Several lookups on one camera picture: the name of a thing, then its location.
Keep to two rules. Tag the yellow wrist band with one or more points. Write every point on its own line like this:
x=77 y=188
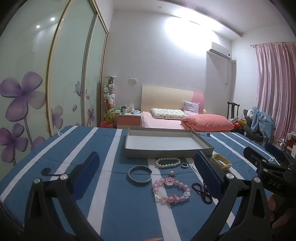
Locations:
x=217 y=160

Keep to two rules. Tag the clear tube of plush toys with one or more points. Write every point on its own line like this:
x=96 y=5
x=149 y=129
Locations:
x=109 y=97

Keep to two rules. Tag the flower print sliding wardrobe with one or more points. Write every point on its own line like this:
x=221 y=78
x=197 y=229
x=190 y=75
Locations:
x=69 y=69

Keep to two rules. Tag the pink bed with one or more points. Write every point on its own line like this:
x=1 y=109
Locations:
x=161 y=122

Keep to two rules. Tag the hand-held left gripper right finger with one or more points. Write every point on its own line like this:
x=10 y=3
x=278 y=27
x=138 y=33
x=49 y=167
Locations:
x=208 y=172

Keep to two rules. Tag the beige pink headboard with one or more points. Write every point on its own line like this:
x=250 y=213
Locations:
x=166 y=97

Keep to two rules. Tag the folded coral quilt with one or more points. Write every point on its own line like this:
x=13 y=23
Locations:
x=208 y=122

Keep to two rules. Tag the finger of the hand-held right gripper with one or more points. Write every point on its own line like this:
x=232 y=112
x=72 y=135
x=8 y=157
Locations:
x=274 y=151
x=254 y=156

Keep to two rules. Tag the person's right hand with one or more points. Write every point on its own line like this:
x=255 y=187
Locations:
x=276 y=212

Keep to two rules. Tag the white air conditioner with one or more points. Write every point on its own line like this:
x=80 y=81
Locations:
x=219 y=51

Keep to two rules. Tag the white patterned pillow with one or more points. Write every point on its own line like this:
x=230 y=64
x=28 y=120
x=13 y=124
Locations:
x=168 y=114

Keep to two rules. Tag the curtain rod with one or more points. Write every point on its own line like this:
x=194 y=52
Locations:
x=272 y=43

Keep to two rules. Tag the dark grey bangle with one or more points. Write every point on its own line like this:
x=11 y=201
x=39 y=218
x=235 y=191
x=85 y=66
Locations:
x=133 y=182

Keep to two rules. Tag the pink beige nightstand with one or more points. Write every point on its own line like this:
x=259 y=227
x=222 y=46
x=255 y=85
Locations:
x=127 y=120

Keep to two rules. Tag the pink curtain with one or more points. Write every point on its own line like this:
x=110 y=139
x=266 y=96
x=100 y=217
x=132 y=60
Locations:
x=275 y=92

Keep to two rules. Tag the blue white striped cloth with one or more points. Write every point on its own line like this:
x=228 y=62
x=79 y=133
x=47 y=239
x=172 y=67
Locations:
x=115 y=204

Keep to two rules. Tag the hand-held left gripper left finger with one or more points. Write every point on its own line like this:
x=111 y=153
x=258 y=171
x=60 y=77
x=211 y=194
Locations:
x=86 y=167

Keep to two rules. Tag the dark wooden chair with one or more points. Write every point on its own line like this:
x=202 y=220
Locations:
x=233 y=109

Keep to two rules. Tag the red bin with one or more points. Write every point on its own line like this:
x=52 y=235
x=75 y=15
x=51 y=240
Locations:
x=106 y=124

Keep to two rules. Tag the purple patterned pillow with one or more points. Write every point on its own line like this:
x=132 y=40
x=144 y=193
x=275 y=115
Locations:
x=191 y=107

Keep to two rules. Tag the thin clear bangle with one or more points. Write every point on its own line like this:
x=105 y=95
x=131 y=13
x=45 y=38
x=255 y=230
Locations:
x=193 y=167

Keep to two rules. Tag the blue plush garment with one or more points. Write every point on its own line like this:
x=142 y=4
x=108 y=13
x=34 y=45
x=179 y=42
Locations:
x=263 y=125

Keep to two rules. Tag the white wall switch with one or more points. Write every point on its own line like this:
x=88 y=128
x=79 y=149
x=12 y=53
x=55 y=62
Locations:
x=133 y=80

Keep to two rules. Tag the grey shallow cardboard tray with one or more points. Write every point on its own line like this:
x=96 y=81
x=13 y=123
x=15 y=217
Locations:
x=166 y=143

